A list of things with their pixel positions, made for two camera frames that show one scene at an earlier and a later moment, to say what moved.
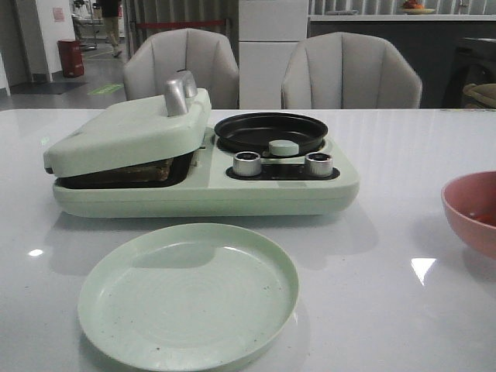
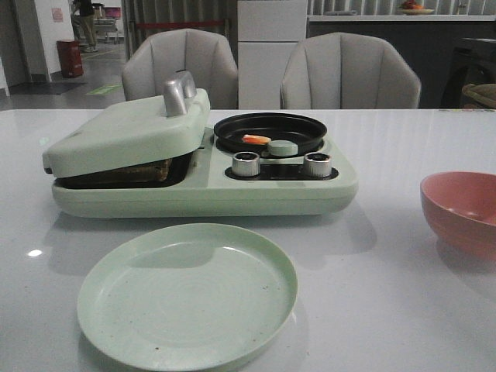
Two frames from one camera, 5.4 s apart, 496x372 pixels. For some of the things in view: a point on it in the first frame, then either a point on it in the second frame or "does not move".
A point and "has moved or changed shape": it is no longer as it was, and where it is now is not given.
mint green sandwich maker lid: x=134 y=130 does not move
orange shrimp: x=483 y=218 → x=256 y=139
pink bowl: x=469 y=201 has moved or changed shape
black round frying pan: x=253 y=132 does not move
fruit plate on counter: x=411 y=7 does not move
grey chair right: x=349 y=70 does not move
